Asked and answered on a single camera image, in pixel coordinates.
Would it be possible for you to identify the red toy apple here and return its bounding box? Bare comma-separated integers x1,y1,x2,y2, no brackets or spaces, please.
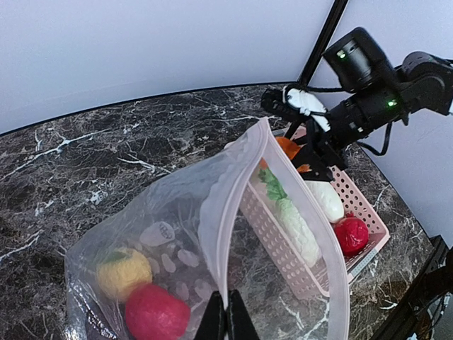
125,283,190,339

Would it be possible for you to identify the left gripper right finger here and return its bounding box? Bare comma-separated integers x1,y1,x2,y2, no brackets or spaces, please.
226,290,260,340

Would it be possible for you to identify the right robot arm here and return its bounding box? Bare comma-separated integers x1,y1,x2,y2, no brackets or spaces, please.
282,27,452,182

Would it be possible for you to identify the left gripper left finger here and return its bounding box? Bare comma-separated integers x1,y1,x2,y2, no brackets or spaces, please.
202,291,226,340

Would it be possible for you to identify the yellow toy fruit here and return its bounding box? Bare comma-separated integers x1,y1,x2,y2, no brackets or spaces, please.
96,247,153,302

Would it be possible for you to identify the pink perforated plastic basket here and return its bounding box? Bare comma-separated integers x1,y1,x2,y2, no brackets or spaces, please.
226,127,391,298

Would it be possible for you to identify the red toy fruit front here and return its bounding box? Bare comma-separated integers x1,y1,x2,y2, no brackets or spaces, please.
333,212,369,257

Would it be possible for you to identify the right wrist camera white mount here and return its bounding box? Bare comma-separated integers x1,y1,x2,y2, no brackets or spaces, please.
260,85,331,132

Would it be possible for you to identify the clear zip top bag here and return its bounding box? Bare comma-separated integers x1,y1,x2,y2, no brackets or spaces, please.
64,128,350,339

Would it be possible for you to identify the white toy radish with leaves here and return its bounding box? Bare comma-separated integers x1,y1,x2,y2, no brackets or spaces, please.
258,169,321,268

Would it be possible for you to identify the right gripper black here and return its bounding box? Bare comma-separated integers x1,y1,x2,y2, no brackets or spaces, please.
291,98,375,182

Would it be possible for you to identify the right black frame post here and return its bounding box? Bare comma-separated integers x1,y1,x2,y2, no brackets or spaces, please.
297,0,349,86

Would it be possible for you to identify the white toy radish right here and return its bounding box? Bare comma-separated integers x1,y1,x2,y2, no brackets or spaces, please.
305,181,345,224

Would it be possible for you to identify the orange toy fruit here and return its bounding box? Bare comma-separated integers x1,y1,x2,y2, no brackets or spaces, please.
258,137,312,174

